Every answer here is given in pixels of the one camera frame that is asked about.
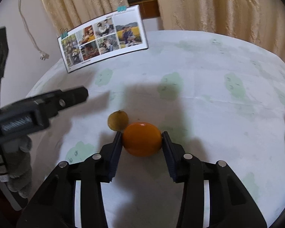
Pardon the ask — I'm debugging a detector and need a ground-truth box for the orange front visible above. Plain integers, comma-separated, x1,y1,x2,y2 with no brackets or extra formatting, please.
122,122,162,157

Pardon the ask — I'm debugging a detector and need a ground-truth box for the grey gloved left hand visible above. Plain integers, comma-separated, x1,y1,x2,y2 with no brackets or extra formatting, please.
2,135,32,198

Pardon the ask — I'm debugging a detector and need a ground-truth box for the small tan longan left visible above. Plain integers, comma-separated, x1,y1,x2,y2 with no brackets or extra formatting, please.
108,110,129,131

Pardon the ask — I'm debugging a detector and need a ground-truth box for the teal binder clip left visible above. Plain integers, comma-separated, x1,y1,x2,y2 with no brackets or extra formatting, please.
60,28,68,40

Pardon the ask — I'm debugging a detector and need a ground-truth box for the teal binder clip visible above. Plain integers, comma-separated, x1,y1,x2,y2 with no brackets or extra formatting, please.
60,28,68,40
117,0,127,12

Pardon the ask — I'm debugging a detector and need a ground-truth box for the photo collage card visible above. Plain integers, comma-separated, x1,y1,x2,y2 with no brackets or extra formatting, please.
58,5,149,73

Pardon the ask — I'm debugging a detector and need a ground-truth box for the beige curtain left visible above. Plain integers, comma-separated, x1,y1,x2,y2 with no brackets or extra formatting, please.
41,0,129,35

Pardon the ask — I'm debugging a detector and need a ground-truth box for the beige curtain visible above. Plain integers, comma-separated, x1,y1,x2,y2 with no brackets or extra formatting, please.
41,0,129,35
158,0,285,62

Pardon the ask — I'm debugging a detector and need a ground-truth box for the white patterned bed sheet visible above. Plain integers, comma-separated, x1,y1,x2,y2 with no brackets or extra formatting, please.
30,31,285,225

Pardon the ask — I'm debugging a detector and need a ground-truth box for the teal binder clip right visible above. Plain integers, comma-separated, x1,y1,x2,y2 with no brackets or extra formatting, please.
117,0,127,12

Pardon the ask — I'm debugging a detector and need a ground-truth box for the beige curtain right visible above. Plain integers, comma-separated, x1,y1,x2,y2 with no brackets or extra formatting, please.
158,0,285,62

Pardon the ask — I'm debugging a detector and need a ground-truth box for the white cable with plug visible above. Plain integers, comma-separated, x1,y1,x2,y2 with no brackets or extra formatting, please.
16,0,50,61

